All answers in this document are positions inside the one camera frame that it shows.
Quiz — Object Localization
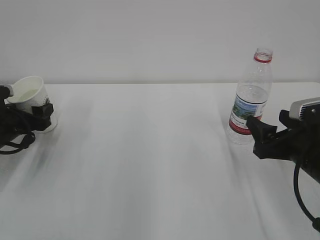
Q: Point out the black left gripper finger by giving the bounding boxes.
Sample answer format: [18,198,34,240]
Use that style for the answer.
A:
[7,103,54,132]

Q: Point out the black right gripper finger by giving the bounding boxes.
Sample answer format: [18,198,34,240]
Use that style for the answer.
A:
[246,116,278,144]
[279,109,295,129]

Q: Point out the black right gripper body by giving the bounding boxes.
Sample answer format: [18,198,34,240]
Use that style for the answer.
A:
[253,120,320,182]

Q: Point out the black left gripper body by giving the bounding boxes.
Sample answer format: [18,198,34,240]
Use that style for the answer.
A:
[0,98,33,148]

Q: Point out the white paper cup green print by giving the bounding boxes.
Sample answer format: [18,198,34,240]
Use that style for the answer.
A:
[4,76,57,133]

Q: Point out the clear Nongfu Spring water bottle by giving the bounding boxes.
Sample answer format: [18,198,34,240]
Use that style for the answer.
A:
[226,48,273,145]

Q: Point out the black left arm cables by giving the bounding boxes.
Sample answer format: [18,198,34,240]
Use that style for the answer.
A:
[0,107,36,155]

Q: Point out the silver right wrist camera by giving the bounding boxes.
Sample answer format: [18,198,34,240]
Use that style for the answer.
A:
[289,97,320,121]

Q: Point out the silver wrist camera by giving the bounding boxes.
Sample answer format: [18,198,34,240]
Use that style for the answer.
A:
[289,97,320,121]
[0,84,14,99]

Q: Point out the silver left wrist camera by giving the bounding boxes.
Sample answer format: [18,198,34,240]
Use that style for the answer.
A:
[0,84,14,99]

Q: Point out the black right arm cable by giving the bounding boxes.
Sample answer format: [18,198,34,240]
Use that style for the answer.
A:
[293,162,320,235]

